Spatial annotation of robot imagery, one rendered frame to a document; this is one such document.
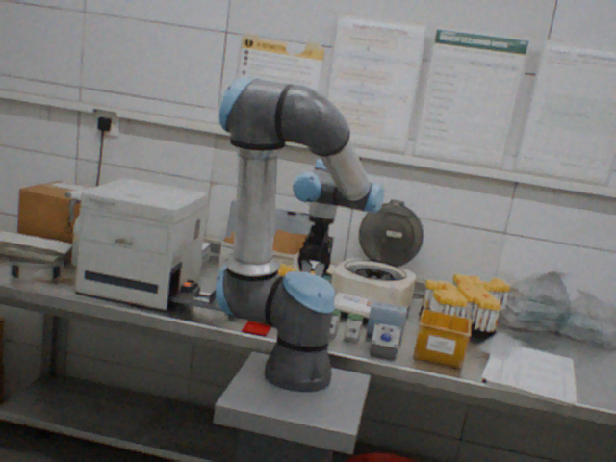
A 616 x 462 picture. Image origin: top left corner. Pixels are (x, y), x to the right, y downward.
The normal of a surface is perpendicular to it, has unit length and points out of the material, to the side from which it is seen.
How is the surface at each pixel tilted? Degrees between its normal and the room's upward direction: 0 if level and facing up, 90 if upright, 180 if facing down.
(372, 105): 93
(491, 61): 94
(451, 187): 90
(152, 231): 90
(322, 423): 1
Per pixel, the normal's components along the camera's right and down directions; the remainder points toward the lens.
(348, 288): -0.34, 0.19
